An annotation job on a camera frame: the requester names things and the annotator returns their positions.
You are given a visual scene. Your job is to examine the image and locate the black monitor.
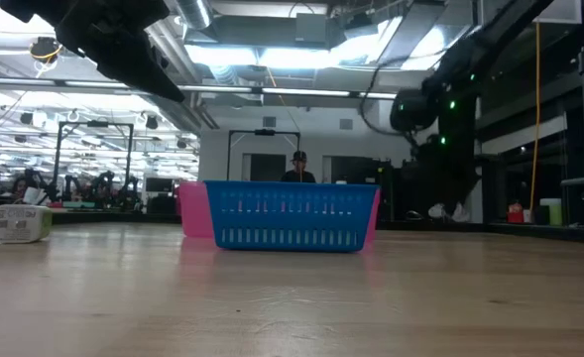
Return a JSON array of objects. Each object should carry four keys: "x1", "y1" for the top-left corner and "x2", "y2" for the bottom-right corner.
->
[
  {"x1": 144, "y1": 177, "x2": 175, "y2": 194},
  {"x1": 329, "y1": 156, "x2": 378, "y2": 186}
]

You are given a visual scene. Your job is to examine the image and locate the small white bag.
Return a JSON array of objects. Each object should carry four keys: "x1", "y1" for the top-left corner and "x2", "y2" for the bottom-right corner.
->
[{"x1": 427, "y1": 201, "x2": 471, "y2": 224}]

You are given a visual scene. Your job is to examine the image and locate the red container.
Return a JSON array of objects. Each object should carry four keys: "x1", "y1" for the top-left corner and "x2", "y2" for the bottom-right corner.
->
[{"x1": 507, "y1": 198, "x2": 526, "y2": 224}]

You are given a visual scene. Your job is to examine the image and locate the white green container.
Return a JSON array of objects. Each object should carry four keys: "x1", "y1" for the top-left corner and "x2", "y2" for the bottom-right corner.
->
[{"x1": 539, "y1": 197, "x2": 564, "y2": 227}]

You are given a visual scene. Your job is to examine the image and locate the pink plastic basket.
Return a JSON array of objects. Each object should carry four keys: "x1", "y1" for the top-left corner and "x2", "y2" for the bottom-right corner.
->
[{"x1": 177, "y1": 180, "x2": 382, "y2": 245}]

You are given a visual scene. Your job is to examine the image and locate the small white green box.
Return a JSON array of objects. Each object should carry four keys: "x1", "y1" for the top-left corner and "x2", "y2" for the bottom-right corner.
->
[{"x1": 0, "y1": 203, "x2": 54, "y2": 245}]

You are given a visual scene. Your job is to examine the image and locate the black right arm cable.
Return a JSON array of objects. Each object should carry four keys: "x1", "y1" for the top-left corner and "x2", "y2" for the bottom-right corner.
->
[{"x1": 358, "y1": 48, "x2": 451, "y2": 139}]

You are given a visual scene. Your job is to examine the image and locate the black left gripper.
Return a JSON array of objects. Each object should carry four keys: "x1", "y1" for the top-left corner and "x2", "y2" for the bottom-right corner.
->
[{"x1": 56, "y1": 0, "x2": 186, "y2": 104}]

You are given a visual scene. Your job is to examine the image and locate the blue slotted plastic basket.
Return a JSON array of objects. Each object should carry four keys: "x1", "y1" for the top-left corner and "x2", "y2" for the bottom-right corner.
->
[{"x1": 202, "y1": 179, "x2": 381, "y2": 254}]

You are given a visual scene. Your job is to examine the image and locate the yellow pole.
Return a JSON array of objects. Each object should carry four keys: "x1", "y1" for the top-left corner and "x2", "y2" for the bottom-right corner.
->
[{"x1": 527, "y1": 22, "x2": 542, "y2": 212}]

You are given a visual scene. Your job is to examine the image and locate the black partition panels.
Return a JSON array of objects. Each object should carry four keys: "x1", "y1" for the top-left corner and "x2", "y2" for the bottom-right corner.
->
[{"x1": 376, "y1": 157, "x2": 454, "y2": 230}]

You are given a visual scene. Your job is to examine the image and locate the round metal air duct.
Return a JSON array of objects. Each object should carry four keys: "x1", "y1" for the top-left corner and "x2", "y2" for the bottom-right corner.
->
[{"x1": 175, "y1": 0, "x2": 214, "y2": 30}]

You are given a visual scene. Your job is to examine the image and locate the grey ceiling box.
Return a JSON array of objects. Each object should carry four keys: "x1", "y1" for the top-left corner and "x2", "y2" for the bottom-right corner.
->
[{"x1": 293, "y1": 12, "x2": 329, "y2": 44}]

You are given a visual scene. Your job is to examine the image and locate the white background container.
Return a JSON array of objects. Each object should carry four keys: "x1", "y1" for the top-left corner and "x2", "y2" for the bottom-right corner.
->
[{"x1": 22, "y1": 185, "x2": 43, "y2": 205}]

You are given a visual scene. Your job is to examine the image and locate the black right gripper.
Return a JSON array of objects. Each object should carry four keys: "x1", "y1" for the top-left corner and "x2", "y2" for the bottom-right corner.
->
[{"x1": 412, "y1": 143, "x2": 482, "y2": 222}]

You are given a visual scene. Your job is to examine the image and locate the black ceiling device yellow cable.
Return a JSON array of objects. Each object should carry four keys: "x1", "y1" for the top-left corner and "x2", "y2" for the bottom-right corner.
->
[{"x1": 28, "y1": 36, "x2": 64, "y2": 64}]

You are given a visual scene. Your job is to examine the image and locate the long linear ceiling light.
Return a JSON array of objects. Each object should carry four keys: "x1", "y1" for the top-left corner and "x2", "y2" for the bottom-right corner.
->
[{"x1": 0, "y1": 75, "x2": 398, "y2": 100}]

